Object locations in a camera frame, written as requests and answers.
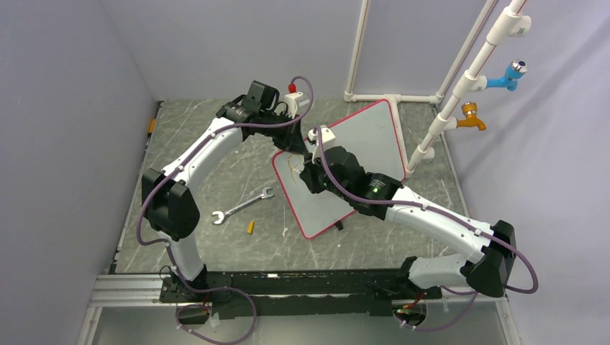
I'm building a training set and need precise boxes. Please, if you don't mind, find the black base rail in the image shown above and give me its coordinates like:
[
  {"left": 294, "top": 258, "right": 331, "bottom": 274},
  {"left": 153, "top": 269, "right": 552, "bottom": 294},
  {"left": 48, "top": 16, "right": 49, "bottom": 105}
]
[{"left": 159, "top": 269, "right": 442, "bottom": 319}]

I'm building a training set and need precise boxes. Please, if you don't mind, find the silver combination wrench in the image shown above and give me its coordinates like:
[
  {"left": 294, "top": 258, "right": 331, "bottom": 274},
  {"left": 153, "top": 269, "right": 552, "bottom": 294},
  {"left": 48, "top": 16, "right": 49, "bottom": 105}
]
[{"left": 211, "top": 187, "right": 274, "bottom": 226}]

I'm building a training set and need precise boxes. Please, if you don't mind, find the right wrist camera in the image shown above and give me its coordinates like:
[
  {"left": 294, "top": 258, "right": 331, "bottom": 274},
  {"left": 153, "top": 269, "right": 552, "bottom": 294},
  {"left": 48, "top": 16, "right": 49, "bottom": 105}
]
[{"left": 306, "top": 126, "right": 336, "bottom": 149}]

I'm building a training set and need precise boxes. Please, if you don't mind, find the blue tap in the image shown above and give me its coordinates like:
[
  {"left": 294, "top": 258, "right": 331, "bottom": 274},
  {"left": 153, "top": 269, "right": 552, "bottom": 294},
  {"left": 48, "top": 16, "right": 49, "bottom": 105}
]
[{"left": 486, "top": 60, "right": 528, "bottom": 91}]

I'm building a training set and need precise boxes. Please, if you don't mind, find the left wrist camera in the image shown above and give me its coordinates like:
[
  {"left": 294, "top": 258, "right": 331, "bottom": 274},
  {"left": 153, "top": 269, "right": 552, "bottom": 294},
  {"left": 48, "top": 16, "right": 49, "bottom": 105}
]
[{"left": 283, "top": 83, "right": 304, "bottom": 118}]

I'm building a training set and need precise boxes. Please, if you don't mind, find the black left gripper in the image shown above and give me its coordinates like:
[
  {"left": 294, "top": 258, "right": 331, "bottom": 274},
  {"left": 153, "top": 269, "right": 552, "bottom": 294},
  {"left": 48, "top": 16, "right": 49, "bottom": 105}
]
[{"left": 260, "top": 111, "right": 308, "bottom": 156}]

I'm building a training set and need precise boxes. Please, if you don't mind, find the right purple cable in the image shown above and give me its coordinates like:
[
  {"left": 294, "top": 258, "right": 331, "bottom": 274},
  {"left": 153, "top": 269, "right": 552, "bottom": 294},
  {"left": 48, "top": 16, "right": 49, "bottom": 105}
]
[{"left": 311, "top": 126, "right": 540, "bottom": 333}]

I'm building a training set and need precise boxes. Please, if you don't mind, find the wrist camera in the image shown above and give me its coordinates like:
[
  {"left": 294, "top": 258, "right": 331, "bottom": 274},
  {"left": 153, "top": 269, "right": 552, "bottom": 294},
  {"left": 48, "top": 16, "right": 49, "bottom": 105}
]
[
  {"left": 283, "top": 83, "right": 304, "bottom": 118},
  {"left": 306, "top": 126, "right": 336, "bottom": 149}
]

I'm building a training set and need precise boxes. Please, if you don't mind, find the white corner pipe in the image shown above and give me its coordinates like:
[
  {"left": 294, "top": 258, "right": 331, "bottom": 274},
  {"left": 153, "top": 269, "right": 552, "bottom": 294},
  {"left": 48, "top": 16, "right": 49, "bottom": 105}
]
[{"left": 344, "top": 0, "right": 370, "bottom": 103}]

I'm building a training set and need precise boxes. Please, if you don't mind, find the white pipe with taps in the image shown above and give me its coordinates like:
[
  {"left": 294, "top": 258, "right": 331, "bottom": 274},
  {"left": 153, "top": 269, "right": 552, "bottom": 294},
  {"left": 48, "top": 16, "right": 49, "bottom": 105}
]
[{"left": 425, "top": 1, "right": 532, "bottom": 146}]

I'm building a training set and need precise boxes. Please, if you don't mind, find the white floor pipe frame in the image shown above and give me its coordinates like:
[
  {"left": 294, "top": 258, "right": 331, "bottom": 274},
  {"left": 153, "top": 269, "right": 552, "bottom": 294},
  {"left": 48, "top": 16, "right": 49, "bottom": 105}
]
[{"left": 344, "top": 94, "right": 440, "bottom": 178}]

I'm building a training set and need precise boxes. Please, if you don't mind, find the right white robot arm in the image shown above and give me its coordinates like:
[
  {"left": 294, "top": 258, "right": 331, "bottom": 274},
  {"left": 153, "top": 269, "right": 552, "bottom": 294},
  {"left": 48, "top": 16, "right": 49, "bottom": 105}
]
[{"left": 299, "top": 147, "right": 516, "bottom": 298}]

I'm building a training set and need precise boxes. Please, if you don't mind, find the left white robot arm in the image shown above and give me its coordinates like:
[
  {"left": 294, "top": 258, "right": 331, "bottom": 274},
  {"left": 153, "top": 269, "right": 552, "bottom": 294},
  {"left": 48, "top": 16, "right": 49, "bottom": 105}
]
[{"left": 136, "top": 78, "right": 314, "bottom": 302}]

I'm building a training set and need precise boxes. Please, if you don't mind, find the red-framed whiteboard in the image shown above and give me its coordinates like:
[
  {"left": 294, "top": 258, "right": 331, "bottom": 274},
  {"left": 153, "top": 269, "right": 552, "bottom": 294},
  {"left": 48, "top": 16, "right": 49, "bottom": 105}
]
[{"left": 271, "top": 100, "right": 406, "bottom": 239}]

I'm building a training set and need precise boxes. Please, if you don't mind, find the orange tap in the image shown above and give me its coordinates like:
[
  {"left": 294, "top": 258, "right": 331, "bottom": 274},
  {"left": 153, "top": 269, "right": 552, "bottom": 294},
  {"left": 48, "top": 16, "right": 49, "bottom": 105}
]
[{"left": 456, "top": 102, "right": 486, "bottom": 131}]

